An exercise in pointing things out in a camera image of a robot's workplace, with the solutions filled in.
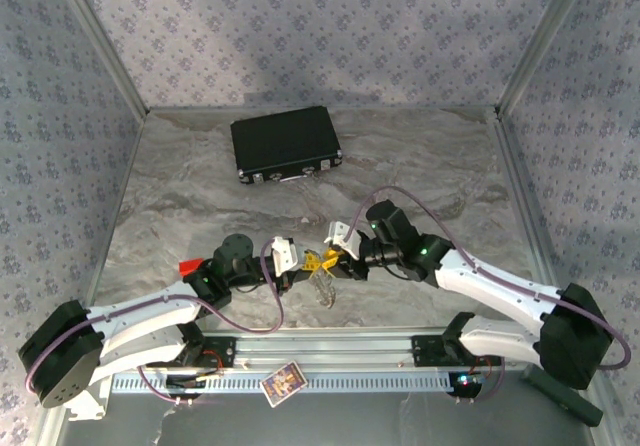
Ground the clear plastic bag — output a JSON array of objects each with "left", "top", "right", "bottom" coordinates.
[{"left": 311, "top": 265, "right": 340, "bottom": 313}]

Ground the playing card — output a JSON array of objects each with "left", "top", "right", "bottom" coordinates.
[{"left": 260, "top": 360, "right": 308, "bottom": 409}]

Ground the small controller board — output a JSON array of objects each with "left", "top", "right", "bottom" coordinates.
[
  {"left": 451, "top": 371, "right": 490, "bottom": 393},
  {"left": 165, "top": 371, "right": 225, "bottom": 393}
]

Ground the black hard case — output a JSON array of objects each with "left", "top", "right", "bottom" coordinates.
[{"left": 229, "top": 105, "right": 346, "bottom": 187}]

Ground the black rectangular bar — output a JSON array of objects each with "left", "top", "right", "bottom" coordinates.
[{"left": 521, "top": 367, "right": 605, "bottom": 427}]

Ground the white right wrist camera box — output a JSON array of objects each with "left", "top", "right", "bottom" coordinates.
[{"left": 323, "top": 220, "right": 364, "bottom": 263}]

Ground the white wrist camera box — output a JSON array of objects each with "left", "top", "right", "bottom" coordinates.
[
  {"left": 323, "top": 220, "right": 364, "bottom": 263},
  {"left": 269, "top": 235, "right": 302, "bottom": 275}
]

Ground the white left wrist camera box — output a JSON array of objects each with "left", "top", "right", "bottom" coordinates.
[{"left": 269, "top": 235, "right": 302, "bottom": 275}]

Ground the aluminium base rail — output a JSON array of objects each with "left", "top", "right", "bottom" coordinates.
[{"left": 197, "top": 329, "right": 599, "bottom": 370}]

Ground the white slotted cable duct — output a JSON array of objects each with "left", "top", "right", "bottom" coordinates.
[{"left": 110, "top": 370, "right": 464, "bottom": 395}]

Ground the aluminium frame floor rail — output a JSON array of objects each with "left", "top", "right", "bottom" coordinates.
[
  {"left": 35, "top": 110, "right": 150, "bottom": 446},
  {"left": 492, "top": 109, "right": 619, "bottom": 446}
]

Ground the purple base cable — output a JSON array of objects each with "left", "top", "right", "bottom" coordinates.
[
  {"left": 136, "top": 364, "right": 197, "bottom": 408},
  {"left": 449, "top": 358, "right": 507, "bottom": 408}
]

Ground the aluminium frame corner post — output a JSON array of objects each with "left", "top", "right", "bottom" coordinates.
[
  {"left": 49, "top": 0, "right": 151, "bottom": 118},
  {"left": 494, "top": 0, "right": 597, "bottom": 118}
]

